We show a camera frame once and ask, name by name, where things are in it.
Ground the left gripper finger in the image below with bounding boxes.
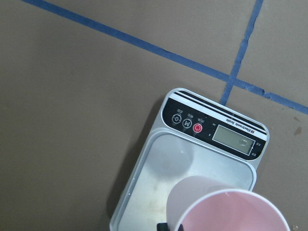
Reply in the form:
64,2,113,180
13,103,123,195
156,218,169,231

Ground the pink plastic cup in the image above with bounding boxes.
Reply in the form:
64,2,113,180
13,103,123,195
166,176,290,231

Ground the silver digital kitchen scale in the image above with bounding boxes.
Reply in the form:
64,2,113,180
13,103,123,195
109,88,270,231

